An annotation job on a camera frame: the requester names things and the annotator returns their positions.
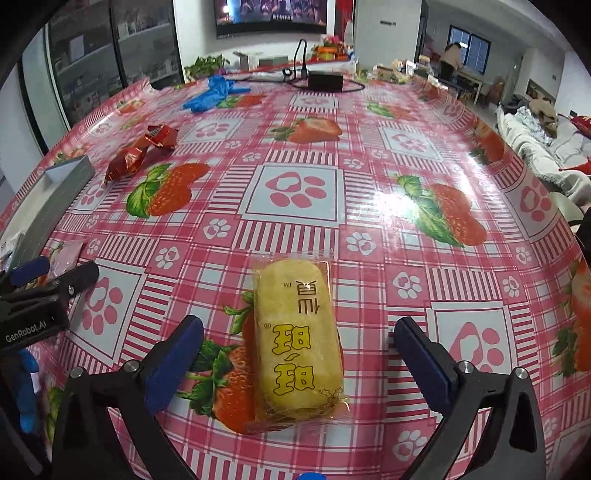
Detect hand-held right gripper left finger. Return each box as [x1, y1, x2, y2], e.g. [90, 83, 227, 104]
[53, 316, 205, 480]

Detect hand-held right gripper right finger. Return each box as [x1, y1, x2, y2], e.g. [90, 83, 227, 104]
[394, 318, 548, 480]

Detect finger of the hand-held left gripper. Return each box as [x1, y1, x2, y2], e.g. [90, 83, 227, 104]
[0, 256, 51, 296]
[25, 261, 100, 303]

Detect pale pink snack packet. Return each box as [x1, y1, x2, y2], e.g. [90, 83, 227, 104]
[44, 240, 86, 280]

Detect grey tray with white inside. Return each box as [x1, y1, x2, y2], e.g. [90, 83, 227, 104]
[0, 154, 97, 273]

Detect yellow cake packet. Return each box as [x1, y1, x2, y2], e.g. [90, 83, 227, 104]
[242, 249, 354, 435]

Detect person's left hand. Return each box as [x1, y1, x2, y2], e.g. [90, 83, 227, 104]
[14, 348, 41, 435]

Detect large red foil candy wrapper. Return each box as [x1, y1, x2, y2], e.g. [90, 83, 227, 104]
[104, 147, 147, 184]

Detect small red foil candy wrapper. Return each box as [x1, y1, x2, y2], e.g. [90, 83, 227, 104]
[145, 124, 180, 149]

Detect strawberry print tablecloth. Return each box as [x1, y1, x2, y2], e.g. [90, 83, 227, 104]
[0, 69, 591, 480]

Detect blue disposable gloves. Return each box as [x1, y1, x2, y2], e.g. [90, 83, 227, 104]
[182, 75, 252, 112]

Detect glass display cabinet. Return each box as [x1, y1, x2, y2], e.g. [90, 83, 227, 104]
[46, 0, 183, 125]

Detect green potted plant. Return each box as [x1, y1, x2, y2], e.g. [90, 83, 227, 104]
[185, 55, 230, 83]

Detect sofa with piled clothes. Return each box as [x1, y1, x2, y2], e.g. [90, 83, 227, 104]
[496, 97, 591, 208]

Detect pile of assorted goods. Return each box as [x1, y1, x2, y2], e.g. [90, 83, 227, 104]
[369, 58, 444, 86]

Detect dark framed window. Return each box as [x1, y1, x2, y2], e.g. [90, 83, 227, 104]
[448, 25, 490, 75]

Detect flower basket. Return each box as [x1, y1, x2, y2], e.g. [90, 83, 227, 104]
[311, 36, 354, 63]

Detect black power adapter with cable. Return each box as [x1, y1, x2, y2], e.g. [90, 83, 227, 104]
[281, 39, 365, 93]

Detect wall television screen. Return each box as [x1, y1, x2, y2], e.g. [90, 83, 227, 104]
[215, 0, 329, 40]

